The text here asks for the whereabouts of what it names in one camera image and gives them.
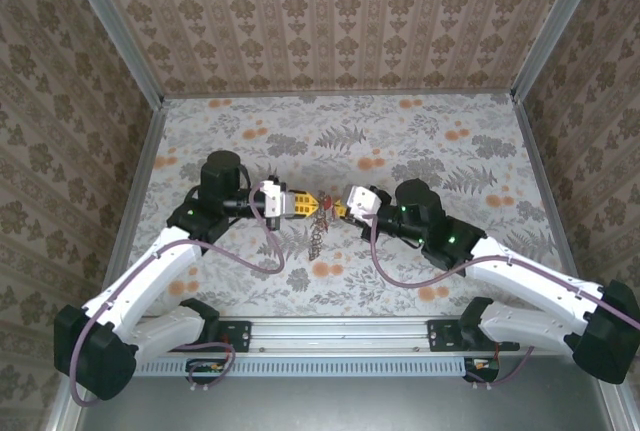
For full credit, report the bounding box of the steel keyring disc with rings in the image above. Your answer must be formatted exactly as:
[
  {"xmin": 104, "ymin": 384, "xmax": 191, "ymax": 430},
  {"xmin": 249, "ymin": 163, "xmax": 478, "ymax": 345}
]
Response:
[{"xmin": 305, "ymin": 189, "xmax": 335, "ymax": 263}]

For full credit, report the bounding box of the grey metal panel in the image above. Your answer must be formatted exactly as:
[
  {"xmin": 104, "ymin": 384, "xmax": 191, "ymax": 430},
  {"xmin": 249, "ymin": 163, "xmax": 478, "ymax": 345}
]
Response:
[{"xmin": 49, "ymin": 353, "xmax": 626, "ymax": 431}]

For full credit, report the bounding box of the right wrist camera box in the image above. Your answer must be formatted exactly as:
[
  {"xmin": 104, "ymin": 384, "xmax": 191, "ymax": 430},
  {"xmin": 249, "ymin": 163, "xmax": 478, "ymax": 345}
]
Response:
[{"xmin": 343, "ymin": 184, "xmax": 385, "ymax": 216}]

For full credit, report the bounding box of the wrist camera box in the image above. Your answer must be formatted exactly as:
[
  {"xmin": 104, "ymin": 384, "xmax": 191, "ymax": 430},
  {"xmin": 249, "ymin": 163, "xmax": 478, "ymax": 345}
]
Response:
[
  {"xmin": 258, "ymin": 176, "xmax": 290, "ymax": 220},
  {"xmin": 343, "ymin": 184, "xmax": 385, "ymax": 216}
]

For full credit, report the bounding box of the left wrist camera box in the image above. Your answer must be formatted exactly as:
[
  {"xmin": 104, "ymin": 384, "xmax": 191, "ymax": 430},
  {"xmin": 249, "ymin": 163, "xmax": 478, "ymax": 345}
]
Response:
[{"xmin": 258, "ymin": 176, "xmax": 290, "ymax": 220}]

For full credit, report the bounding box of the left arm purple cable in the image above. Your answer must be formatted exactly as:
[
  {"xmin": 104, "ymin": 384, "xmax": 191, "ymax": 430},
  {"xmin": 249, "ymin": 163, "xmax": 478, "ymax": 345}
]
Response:
[{"xmin": 69, "ymin": 182, "xmax": 286, "ymax": 408}]

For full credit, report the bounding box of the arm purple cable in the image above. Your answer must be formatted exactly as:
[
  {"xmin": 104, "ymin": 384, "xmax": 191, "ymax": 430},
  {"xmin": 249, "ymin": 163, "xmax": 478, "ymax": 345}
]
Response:
[
  {"xmin": 69, "ymin": 182, "xmax": 286, "ymax": 408},
  {"xmin": 366, "ymin": 210, "xmax": 640, "ymax": 391}
]

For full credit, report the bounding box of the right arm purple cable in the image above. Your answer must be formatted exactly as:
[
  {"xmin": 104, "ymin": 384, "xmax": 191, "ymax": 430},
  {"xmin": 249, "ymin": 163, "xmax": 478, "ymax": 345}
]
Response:
[{"xmin": 366, "ymin": 210, "xmax": 640, "ymax": 391}]

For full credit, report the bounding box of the aluminium table side rail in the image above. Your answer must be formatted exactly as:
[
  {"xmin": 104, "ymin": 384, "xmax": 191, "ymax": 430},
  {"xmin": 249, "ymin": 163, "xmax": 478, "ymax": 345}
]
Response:
[
  {"xmin": 512, "ymin": 98, "xmax": 584, "ymax": 292},
  {"xmin": 102, "ymin": 103, "xmax": 169, "ymax": 297}
]

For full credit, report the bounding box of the aluminium table end rail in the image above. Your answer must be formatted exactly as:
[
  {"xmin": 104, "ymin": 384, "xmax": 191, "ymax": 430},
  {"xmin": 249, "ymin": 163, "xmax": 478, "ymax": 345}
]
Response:
[{"xmin": 162, "ymin": 89, "xmax": 516, "ymax": 101}]

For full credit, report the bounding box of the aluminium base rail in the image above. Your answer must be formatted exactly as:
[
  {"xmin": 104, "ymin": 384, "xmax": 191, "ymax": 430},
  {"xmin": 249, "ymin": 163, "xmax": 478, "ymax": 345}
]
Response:
[{"xmin": 134, "ymin": 314, "xmax": 609, "ymax": 356}]

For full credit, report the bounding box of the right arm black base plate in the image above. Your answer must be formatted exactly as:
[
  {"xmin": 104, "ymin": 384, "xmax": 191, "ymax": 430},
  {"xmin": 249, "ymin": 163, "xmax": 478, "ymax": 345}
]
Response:
[{"xmin": 428, "ymin": 319, "xmax": 520, "ymax": 352}]

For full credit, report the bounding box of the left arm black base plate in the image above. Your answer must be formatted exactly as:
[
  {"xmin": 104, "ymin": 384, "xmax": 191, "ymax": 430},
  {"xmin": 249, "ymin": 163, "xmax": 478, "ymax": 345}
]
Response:
[{"xmin": 167, "ymin": 319, "xmax": 251, "ymax": 354}]

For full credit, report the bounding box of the grey slotted cable duct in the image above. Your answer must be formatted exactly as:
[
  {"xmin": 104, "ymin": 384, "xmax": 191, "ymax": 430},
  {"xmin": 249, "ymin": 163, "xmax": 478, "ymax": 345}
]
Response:
[{"xmin": 133, "ymin": 356, "xmax": 467, "ymax": 378}]

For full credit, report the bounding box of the aluminium frame post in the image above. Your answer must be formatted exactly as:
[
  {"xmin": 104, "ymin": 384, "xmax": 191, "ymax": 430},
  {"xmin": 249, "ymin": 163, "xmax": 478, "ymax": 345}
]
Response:
[
  {"xmin": 510, "ymin": 0, "xmax": 610, "ymax": 102},
  {"xmin": 58, "ymin": 0, "xmax": 166, "ymax": 110}
]

